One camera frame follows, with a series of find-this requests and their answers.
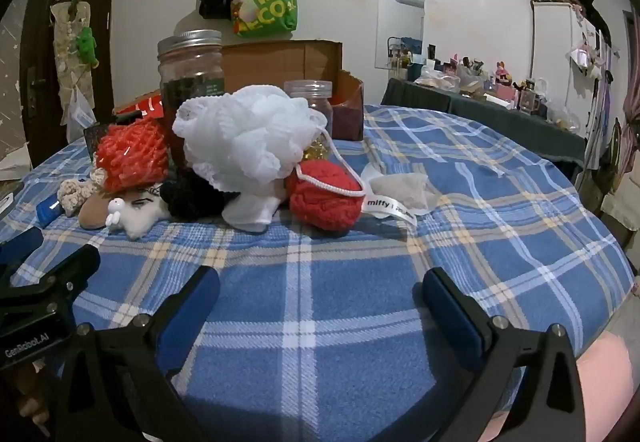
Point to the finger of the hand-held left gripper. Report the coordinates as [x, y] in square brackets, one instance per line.
[75, 267]
[20, 242]

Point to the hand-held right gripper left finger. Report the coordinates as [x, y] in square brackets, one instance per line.
[192, 317]

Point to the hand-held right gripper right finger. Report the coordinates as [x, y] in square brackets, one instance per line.
[450, 317]

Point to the blue tube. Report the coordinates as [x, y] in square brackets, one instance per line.
[47, 211]

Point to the brown round powder puff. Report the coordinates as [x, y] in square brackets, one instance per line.
[92, 217]

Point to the cream crochet scrunchie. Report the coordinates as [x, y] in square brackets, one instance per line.
[72, 194]

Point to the white plush hair clip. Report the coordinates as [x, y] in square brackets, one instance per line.
[140, 217]

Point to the white sock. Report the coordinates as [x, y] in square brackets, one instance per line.
[250, 214]

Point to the black scrunchie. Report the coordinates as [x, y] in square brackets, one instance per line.
[195, 197]

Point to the orange knitted scrunchie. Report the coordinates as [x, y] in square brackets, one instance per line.
[132, 157]

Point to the white paper sachet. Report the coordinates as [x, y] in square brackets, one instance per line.
[400, 187]

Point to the red knitted scrunchie with label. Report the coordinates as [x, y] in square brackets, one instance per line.
[320, 202]

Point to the white mesh bath pouf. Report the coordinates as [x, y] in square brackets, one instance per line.
[240, 137]

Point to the cardboard box red inside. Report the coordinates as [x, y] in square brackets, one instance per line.
[290, 60]

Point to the person's left hand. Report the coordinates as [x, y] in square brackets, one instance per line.
[32, 404]

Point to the blue plaid blanket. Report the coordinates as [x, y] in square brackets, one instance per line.
[350, 322]

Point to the black rectangular box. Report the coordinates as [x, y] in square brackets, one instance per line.
[92, 142]

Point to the clear plastic bag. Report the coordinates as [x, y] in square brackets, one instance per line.
[80, 110]

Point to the pink cloth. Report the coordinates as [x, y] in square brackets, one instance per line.
[600, 387]

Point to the table with dark cloth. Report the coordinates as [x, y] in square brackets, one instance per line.
[500, 122]

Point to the beige door hanging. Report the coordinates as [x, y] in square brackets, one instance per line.
[65, 42]

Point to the green plush toy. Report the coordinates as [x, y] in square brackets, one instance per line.
[86, 45]

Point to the large glass jar dark contents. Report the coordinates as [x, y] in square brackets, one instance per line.
[190, 72]

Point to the dark brown door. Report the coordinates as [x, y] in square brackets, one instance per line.
[107, 22]

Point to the cluster of cosmetics bottles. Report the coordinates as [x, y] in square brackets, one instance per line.
[475, 77]

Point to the small jar golden capsules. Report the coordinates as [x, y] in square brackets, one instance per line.
[312, 97]

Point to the white cabinet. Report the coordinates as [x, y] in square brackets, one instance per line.
[555, 57]

